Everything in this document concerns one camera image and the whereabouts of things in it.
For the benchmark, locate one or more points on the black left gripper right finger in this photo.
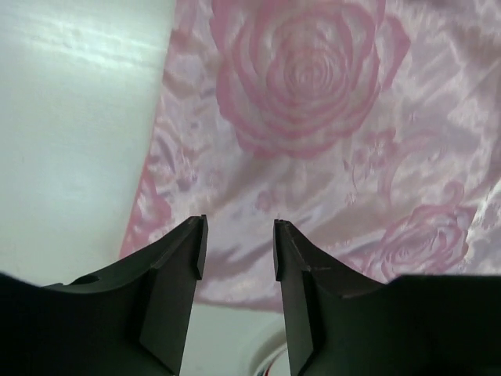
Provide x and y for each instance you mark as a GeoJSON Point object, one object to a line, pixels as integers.
{"type": "Point", "coordinates": [340, 322]}

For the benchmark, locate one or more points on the white plate green red rim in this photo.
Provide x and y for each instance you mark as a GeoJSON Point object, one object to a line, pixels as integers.
{"type": "Point", "coordinates": [267, 353]}

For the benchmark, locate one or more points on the pink rose satin placemat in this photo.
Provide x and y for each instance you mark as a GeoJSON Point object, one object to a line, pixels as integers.
{"type": "Point", "coordinates": [373, 126]}

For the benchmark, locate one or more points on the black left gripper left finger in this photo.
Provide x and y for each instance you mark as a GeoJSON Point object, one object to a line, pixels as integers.
{"type": "Point", "coordinates": [129, 318]}

